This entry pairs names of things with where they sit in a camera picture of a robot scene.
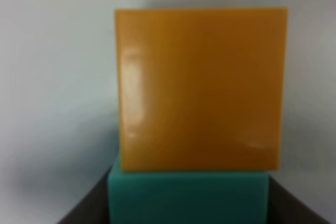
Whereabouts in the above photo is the teal block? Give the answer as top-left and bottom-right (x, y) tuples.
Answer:
(107, 157), (269, 223)

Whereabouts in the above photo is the orange block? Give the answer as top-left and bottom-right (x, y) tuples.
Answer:
(115, 7), (288, 172)

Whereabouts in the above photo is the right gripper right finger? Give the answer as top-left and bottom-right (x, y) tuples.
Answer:
(267, 176), (330, 224)

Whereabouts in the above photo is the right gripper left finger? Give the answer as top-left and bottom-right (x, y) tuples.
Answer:
(58, 166), (112, 224)

